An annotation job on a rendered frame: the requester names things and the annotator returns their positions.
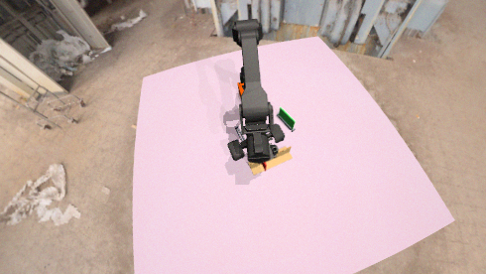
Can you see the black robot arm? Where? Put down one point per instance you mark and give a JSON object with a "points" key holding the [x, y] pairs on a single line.
{"points": [[255, 106]]}

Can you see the green board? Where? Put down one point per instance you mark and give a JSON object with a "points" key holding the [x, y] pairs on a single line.
{"points": [[287, 117]]}

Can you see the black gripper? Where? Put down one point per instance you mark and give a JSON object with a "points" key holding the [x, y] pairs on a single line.
{"points": [[236, 149]]}

